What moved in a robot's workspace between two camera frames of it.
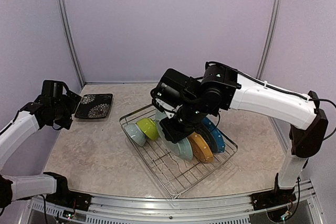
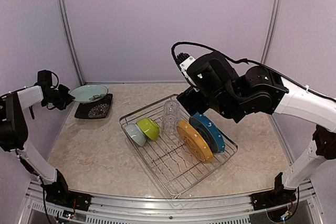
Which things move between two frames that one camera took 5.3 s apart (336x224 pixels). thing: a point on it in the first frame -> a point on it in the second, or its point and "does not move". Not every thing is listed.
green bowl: [149, 127] does not move
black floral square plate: [94, 106] does not move
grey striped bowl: [136, 134] does not move
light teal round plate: [182, 149] -> [87, 93]
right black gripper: [171, 133] -> [191, 102]
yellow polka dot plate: [201, 149] does not move
